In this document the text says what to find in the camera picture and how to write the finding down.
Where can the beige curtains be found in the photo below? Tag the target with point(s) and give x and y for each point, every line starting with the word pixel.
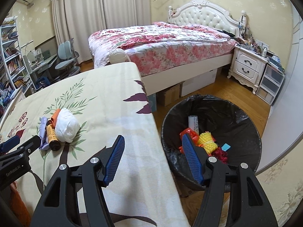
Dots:
pixel 79 19

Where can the small blue card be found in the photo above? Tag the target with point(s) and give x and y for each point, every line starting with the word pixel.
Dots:
pixel 225 147

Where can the white tissue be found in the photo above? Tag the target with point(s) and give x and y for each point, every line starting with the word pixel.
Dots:
pixel 67 126

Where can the bed with pink floral quilt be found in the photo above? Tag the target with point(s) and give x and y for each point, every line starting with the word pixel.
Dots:
pixel 165 54

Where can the white nightstand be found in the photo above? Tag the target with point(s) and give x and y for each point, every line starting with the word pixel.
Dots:
pixel 247 67

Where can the orange folded paper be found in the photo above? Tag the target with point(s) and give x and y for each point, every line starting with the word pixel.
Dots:
pixel 54 117

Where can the white storage box under bed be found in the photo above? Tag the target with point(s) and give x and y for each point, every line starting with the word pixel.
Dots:
pixel 191 85

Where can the grey desk chair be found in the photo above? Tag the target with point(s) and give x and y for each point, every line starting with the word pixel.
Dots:
pixel 68 57

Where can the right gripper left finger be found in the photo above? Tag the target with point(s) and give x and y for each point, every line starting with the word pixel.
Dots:
pixel 58 205

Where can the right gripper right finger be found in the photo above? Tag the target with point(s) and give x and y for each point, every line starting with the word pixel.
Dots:
pixel 249 205

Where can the cardboard box under bed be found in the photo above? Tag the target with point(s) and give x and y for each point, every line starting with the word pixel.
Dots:
pixel 169 95

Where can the dark red ribbon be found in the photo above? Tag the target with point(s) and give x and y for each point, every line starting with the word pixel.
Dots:
pixel 220 155

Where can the yellow foam fruit net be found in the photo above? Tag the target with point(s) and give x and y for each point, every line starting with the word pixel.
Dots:
pixel 207 142

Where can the white bookshelf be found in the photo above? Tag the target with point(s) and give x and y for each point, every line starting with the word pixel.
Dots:
pixel 14 73

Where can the cream floral bed sheet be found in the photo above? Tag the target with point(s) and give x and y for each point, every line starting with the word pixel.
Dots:
pixel 107 102

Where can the white camel milk box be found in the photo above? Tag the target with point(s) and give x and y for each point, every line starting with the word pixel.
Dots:
pixel 193 123

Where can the study desk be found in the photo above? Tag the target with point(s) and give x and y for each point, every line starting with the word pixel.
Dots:
pixel 41 68

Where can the plastic drawer unit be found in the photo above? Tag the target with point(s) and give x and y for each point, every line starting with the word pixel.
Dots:
pixel 270 84

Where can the lavender paper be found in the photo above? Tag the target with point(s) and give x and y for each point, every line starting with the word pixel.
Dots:
pixel 43 135

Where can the white round bedpost knob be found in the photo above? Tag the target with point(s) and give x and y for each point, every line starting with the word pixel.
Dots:
pixel 118 56

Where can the white tufted headboard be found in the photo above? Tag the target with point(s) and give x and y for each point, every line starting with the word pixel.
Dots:
pixel 203 12

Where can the amber bottle black cap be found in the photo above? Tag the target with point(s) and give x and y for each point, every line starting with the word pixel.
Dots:
pixel 54 143

